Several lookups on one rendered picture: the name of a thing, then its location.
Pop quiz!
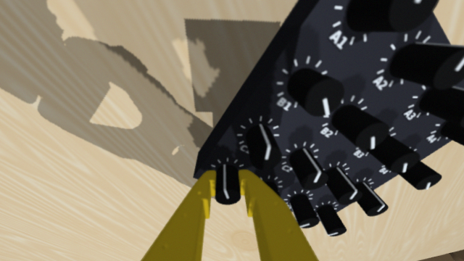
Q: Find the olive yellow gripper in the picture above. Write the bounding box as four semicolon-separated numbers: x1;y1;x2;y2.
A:
141;170;319;261

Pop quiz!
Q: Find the black knob box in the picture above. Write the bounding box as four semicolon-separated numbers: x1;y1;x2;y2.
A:
193;0;464;236

